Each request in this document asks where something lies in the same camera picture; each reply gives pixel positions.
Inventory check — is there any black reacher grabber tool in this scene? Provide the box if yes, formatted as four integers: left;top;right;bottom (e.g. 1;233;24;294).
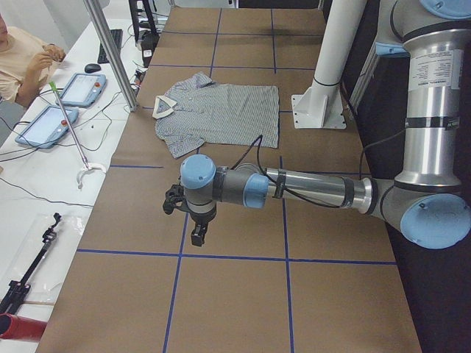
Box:
1;213;62;314

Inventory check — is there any blue white striped polo shirt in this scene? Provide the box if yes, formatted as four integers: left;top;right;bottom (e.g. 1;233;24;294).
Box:
152;72;279;159

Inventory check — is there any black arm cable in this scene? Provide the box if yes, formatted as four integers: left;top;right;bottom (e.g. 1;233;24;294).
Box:
230;118;410;209

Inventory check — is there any person in beige shirt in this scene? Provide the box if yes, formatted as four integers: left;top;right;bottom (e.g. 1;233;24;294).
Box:
1;20;65;109

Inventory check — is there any silver reacher grabber tool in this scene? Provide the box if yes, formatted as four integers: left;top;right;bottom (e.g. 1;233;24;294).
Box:
49;81;107;190

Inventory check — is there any black desk cable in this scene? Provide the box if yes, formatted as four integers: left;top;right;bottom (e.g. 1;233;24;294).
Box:
0;91;122;209

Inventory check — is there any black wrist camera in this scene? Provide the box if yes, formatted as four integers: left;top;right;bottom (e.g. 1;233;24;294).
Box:
163;185;188;215

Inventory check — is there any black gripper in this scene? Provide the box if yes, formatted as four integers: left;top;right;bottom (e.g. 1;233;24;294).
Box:
187;204;216;246

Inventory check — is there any black keyboard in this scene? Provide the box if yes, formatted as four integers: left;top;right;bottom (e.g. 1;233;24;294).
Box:
96;29;124;64

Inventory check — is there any far blue teach pendant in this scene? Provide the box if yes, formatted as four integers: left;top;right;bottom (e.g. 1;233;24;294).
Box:
60;73;107;108

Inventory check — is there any red cylinder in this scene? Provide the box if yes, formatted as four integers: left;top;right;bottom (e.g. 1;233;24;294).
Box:
0;313;47;342

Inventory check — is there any blue teach pendant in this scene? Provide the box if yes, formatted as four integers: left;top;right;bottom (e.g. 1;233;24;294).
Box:
15;105;68;149
60;73;107;108

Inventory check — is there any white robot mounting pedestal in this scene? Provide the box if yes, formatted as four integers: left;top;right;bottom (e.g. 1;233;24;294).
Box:
291;0;366;129

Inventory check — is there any near blue teach pendant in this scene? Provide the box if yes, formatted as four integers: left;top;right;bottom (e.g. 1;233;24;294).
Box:
15;105;68;149

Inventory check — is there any black computer mouse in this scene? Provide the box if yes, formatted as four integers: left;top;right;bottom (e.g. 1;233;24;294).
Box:
84;63;102;74

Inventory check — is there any black power adapter box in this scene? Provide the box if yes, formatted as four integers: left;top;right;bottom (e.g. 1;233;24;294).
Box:
136;31;160;68

